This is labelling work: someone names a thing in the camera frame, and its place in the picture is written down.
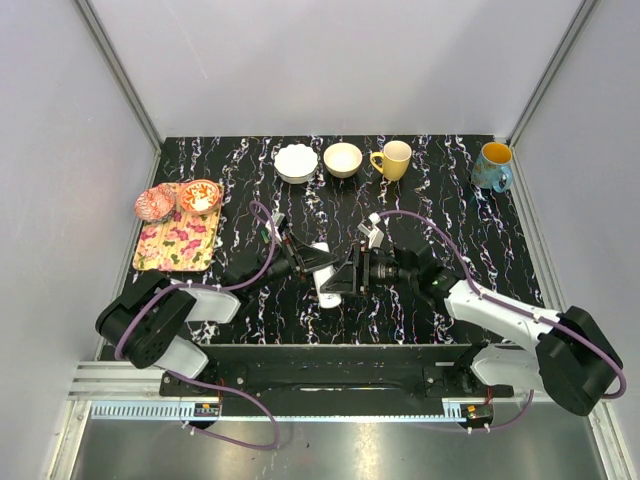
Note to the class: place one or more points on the right electronics connector box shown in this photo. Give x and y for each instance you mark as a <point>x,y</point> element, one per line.
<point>484,412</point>

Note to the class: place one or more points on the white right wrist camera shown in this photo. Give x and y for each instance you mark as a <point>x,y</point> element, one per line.
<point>370,229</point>

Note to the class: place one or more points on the orange floral bowl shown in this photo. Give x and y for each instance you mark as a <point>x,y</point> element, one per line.
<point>199,196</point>

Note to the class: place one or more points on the white remote control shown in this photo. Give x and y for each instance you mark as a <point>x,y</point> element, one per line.
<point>326,301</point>

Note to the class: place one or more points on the red patterned shallow bowl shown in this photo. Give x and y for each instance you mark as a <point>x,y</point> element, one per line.
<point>155,204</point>

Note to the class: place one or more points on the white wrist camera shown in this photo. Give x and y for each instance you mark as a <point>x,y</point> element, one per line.
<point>370,229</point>
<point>276,227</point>

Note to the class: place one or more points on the aluminium frame post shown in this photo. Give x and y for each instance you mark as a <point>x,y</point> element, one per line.
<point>107,50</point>
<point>571,35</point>

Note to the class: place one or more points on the cream round bowl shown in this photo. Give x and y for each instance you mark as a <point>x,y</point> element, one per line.
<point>342,160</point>

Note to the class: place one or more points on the aluminium front rail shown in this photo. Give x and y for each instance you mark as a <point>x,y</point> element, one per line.
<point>311,410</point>

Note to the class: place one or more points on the blue floral mug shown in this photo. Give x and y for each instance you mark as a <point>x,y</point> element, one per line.
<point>492,168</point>

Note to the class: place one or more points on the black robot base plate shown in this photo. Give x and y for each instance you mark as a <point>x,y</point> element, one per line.
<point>364,373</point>

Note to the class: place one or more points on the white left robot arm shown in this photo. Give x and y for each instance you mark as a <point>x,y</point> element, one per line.
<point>143,323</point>

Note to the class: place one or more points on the left electronics connector box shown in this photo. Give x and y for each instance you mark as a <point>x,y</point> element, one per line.
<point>207,410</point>

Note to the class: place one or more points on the floral rectangular tray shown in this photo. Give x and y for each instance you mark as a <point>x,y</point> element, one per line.
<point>184,242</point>

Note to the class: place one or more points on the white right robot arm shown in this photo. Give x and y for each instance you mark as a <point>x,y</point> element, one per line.
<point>563,354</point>

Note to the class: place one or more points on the electronics connector box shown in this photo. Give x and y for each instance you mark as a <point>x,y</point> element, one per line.
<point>207,410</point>
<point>484,412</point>

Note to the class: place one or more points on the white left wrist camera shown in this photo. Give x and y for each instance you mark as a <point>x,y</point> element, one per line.
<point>276,227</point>

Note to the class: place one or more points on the right aluminium frame post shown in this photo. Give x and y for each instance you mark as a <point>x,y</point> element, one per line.
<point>571,35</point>

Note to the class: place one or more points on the left aluminium frame post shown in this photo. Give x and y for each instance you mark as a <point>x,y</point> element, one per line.
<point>107,50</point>

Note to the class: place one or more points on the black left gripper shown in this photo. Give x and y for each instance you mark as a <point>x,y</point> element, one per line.
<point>311,258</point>

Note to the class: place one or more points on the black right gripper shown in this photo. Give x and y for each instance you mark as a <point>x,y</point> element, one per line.
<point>350,278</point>

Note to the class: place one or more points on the white scalloped bowl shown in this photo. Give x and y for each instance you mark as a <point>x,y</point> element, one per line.
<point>296,164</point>

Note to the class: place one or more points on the yellow mug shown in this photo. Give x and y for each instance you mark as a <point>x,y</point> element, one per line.
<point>393,160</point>

